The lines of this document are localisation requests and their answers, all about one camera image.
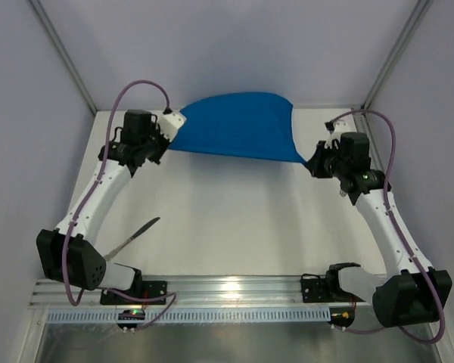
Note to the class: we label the left controller board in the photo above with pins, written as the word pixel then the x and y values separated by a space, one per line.
pixel 130 319

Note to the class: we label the blue cloth napkin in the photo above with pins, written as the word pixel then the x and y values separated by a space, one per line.
pixel 254 125

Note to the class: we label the silver table knife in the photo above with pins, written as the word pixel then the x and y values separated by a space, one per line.
pixel 108 257

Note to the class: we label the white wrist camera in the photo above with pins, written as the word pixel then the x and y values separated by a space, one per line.
pixel 336 129
pixel 170 124

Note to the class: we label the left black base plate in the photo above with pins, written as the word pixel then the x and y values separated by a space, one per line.
pixel 141 292

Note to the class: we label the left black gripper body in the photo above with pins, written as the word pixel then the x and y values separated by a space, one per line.
pixel 160 147

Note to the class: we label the aluminium rail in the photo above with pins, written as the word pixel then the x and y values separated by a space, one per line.
pixel 197 292
pixel 375 153

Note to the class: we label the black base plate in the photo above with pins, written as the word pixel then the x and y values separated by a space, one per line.
pixel 324 289
pixel 141 292

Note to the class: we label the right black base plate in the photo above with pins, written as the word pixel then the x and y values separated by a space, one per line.
pixel 324 289

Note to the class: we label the slotted grey cable duct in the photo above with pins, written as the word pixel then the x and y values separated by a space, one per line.
pixel 191 315

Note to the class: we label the right side aluminium rail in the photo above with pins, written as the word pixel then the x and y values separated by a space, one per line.
pixel 375 153

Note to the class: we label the aluminium frame post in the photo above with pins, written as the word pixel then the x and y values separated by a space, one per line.
pixel 396 52
pixel 61 51

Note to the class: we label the controller board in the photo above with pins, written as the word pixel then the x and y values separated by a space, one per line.
pixel 341 317
pixel 130 319

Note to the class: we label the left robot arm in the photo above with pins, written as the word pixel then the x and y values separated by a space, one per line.
pixel 67 253

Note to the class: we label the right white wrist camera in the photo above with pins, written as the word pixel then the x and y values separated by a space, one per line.
pixel 336 129

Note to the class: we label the left aluminium frame post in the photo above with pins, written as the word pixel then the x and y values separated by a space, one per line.
pixel 61 51

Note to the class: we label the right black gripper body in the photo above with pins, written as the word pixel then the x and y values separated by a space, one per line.
pixel 317 160

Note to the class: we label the right controller board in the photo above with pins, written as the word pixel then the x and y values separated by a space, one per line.
pixel 341 317

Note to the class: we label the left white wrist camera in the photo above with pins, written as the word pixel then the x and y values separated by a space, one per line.
pixel 170 124

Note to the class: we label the aluminium front rail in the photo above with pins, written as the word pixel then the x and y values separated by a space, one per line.
pixel 197 292

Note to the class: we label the right aluminium frame post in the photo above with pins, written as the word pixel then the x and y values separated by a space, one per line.
pixel 396 52

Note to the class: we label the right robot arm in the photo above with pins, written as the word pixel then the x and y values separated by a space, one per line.
pixel 414 291

